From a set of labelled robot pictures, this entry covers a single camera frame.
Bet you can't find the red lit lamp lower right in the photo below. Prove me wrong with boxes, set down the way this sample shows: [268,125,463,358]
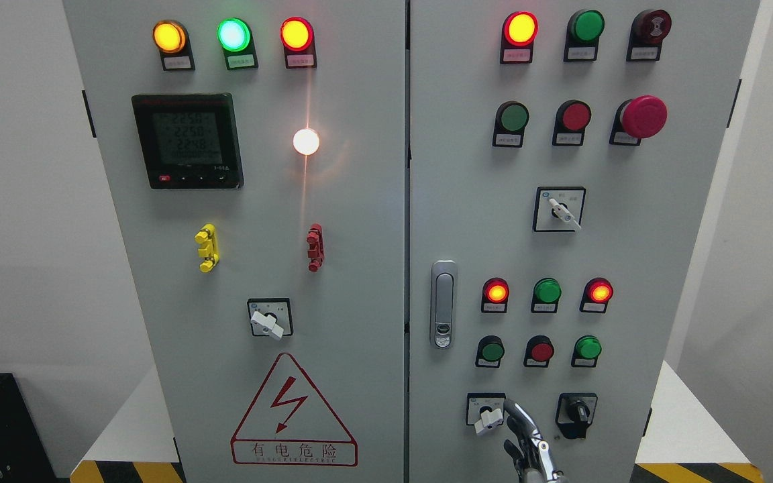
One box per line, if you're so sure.
[579,277,614,314]

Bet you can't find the left door rotary selector switch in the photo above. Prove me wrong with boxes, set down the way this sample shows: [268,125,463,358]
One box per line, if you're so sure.
[246,299,294,340]

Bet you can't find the lower white rotary selector switch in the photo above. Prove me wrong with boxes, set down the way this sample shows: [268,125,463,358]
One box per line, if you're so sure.
[466,392,506,436]

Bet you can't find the grey left cabinet door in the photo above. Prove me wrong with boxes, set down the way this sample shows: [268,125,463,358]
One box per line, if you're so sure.
[64,1,405,482]

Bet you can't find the red push button second row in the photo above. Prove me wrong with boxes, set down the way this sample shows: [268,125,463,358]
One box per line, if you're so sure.
[552,100,592,146]

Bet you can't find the green lamp lower middle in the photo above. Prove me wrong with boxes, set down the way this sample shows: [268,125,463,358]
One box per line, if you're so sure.
[531,277,562,314]

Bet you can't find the red lit lamp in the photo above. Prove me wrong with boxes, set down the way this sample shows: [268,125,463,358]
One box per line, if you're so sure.
[480,277,510,314]
[579,277,614,314]

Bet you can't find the grey cabinet door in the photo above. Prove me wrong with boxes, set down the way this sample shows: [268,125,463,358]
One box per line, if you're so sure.
[408,1,760,482]
[64,1,405,482]

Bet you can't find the dark red buzzer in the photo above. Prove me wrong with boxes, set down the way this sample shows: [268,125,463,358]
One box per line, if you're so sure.
[626,9,672,62]

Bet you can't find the bright green push button lower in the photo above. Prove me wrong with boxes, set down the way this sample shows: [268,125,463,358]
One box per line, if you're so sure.
[571,334,603,369]

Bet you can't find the black knob selector switch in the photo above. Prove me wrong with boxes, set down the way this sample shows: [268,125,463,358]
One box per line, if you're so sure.
[556,392,598,440]

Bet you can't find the white platform with hazard stripes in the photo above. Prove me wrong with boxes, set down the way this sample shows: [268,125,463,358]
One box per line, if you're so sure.
[68,364,764,482]

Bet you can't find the red mushroom emergency stop button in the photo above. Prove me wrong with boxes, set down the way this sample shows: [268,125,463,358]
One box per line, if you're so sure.
[609,95,668,146]

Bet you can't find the dark green push button lower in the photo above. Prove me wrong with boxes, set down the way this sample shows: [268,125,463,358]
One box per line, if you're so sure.
[475,334,505,369]

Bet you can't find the white lit indicator lamp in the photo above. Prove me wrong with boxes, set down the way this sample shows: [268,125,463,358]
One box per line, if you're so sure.
[292,127,320,156]

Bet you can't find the red terminal connector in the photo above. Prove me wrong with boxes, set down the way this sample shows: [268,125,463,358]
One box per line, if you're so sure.
[306,223,325,272]

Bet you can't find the red lit lamp lower left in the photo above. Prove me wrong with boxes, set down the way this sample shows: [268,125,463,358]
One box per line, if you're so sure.
[480,277,510,314]

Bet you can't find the green push button top row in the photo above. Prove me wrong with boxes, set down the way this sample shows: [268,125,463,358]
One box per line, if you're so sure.
[562,9,605,63]

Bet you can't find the red lit indicator lamp left door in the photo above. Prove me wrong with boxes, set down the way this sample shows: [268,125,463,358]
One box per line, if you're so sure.
[280,16,318,68]

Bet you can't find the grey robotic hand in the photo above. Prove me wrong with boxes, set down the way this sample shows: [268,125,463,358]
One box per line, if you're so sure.
[503,398,568,482]

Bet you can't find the amber indicator lamp top left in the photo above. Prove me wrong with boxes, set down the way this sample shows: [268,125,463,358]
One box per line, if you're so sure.
[152,19,195,71]

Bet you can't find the red lit lamp top right door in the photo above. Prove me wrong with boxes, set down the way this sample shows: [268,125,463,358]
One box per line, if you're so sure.
[499,10,539,64]

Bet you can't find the yellow terminal connector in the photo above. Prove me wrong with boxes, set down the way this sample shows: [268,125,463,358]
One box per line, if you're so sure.
[194,223,220,273]

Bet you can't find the upper right rotary selector switch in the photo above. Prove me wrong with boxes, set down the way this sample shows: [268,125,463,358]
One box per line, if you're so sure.
[533,186,586,232]

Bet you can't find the green push button second row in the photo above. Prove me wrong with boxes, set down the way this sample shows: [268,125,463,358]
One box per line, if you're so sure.
[492,101,529,149]

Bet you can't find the silver door lock handle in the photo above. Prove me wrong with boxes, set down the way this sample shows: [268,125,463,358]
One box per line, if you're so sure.
[429,260,457,349]

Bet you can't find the green lit indicator lamp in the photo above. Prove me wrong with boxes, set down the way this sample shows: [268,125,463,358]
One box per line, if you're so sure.
[217,17,258,70]

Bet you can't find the red electric hazard sign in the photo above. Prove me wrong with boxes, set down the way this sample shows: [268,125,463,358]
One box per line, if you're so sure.
[231,352,357,467]

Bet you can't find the red push button lower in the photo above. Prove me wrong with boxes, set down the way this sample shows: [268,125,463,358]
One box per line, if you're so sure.
[523,334,555,368]

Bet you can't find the black digital power meter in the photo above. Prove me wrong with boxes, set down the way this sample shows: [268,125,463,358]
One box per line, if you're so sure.
[132,93,244,189]

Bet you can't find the grey right cabinet door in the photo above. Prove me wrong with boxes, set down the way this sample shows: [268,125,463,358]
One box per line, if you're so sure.
[408,1,760,482]

